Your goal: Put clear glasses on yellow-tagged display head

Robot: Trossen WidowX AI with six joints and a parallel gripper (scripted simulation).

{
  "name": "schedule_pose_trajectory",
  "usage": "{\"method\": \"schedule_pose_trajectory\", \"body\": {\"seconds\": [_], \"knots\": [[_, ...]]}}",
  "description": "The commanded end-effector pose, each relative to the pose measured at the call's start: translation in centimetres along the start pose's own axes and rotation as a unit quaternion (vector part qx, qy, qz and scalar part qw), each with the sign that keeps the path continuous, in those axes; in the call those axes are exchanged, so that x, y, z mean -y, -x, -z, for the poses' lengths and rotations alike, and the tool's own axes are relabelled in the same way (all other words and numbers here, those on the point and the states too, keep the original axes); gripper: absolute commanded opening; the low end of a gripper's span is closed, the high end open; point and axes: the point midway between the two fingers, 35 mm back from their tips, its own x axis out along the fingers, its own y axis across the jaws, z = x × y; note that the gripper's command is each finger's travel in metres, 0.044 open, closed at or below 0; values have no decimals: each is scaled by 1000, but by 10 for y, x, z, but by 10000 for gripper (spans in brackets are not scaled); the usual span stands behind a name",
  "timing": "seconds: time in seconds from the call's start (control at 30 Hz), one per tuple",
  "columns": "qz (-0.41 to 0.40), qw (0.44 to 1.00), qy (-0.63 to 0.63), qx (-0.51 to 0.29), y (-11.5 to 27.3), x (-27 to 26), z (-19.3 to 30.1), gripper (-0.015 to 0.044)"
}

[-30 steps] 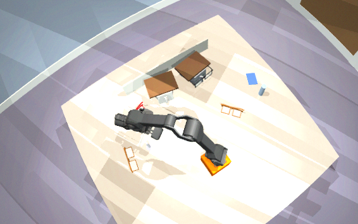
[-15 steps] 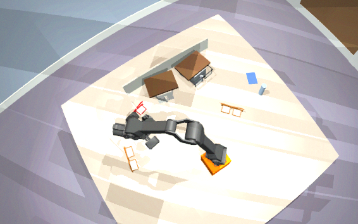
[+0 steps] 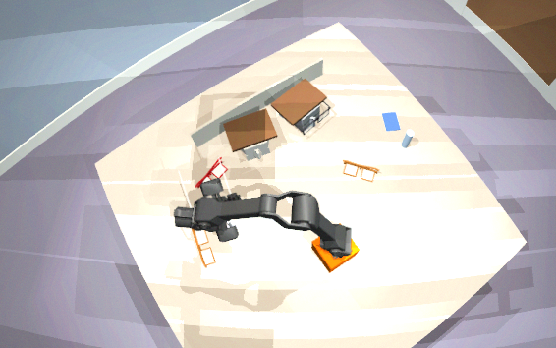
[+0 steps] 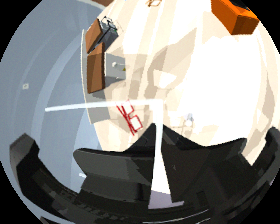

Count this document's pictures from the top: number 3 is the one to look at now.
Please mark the light blue cylinder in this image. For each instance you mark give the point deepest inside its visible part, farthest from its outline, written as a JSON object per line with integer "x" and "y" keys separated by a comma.
{"x": 406, "y": 140}

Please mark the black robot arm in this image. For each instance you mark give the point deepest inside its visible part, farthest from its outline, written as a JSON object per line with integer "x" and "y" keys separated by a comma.
{"x": 211, "y": 215}

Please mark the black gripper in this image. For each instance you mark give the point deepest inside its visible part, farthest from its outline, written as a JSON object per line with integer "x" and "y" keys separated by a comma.
{"x": 213, "y": 188}

